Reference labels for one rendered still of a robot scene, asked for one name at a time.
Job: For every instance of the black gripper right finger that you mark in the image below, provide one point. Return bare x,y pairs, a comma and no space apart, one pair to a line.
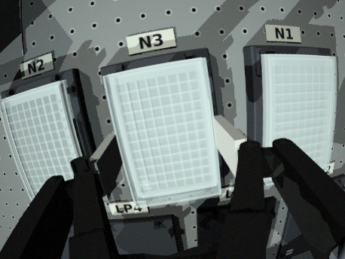
315,200

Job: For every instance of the white button panel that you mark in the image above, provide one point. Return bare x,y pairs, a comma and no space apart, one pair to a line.
11,30

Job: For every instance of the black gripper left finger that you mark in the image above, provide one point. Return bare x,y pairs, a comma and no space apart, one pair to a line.
42,231

